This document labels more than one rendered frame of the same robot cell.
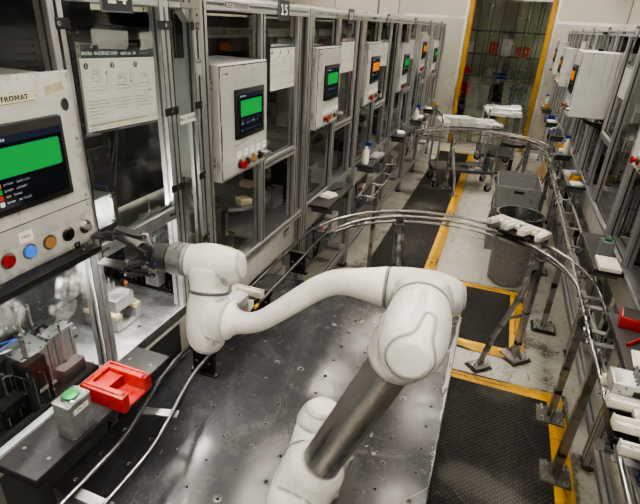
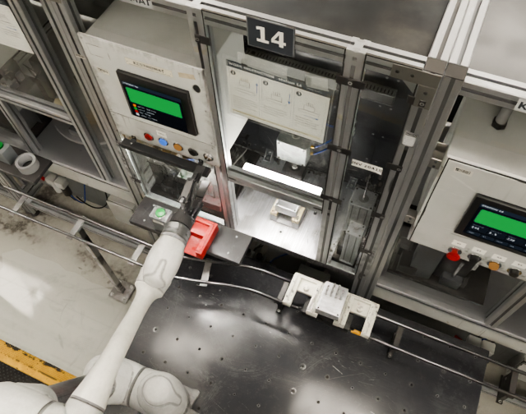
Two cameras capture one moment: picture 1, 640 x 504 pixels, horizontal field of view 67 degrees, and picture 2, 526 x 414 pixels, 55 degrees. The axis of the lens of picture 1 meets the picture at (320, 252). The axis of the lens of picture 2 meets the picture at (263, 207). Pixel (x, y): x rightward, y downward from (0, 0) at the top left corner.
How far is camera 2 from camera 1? 180 cm
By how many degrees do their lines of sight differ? 72
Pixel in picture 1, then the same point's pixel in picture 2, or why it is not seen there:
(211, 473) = (176, 322)
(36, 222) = (168, 132)
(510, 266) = not seen: outside the picture
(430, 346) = not seen: outside the picture
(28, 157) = (154, 103)
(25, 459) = (145, 209)
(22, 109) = (159, 76)
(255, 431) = (213, 351)
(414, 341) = not seen: outside the picture
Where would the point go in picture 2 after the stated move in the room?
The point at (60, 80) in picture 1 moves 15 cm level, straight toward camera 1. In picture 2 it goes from (193, 74) to (141, 90)
